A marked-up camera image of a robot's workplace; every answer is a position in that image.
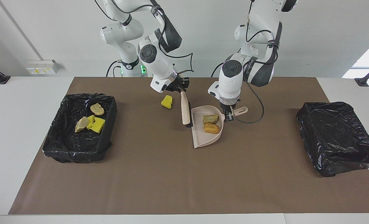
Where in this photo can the orange striped bread piece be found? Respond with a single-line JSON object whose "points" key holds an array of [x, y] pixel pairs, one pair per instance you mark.
{"points": [[81, 124]]}

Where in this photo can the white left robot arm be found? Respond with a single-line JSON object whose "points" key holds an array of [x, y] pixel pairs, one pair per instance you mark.
{"points": [[232, 81]]}

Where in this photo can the beige hand brush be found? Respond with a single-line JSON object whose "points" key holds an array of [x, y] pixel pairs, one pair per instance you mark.
{"points": [[185, 109]]}

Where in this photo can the small yellow sponge piece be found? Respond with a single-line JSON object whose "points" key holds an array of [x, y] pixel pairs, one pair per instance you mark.
{"points": [[90, 119]]}

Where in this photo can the pale toast chunk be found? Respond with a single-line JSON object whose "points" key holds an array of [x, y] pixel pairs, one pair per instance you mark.
{"points": [[210, 118]]}

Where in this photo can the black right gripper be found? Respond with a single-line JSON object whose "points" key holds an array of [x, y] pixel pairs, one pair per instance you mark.
{"points": [[175, 83]]}

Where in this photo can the white wall socket box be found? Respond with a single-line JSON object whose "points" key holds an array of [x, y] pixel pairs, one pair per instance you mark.
{"points": [[43, 67]]}

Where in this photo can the pale lumpy bread piece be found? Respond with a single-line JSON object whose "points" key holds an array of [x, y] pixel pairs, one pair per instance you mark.
{"points": [[97, 109]]}

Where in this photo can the brown fried bun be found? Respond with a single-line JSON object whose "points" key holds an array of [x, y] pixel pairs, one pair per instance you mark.
{"points": [[211, 128]]}

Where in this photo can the black bag lined bin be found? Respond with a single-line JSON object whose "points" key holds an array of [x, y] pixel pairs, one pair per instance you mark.
{"points": [[336, 137], [66, 146]]}

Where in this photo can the large yellow sponge piece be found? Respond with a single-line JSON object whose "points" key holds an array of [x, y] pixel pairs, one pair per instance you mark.
{"points": [[166, 102]]}

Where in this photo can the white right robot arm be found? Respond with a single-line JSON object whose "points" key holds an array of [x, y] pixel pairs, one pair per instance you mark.
{"points": [[122, 31]]}

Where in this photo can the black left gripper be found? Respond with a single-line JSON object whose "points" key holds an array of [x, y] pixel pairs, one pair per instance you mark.
{"points": [[227, 107]]}

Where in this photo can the brown paper mat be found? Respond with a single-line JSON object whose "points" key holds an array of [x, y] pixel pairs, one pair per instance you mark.
{"points": [[140, 186]]}

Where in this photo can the green yellow sponge piece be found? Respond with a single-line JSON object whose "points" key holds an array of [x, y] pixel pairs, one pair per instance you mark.
{"points": [[99, 125]]}

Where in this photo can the pink plastic dustpan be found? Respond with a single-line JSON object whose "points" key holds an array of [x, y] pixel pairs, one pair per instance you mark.
{"points": [[203, 140]]}

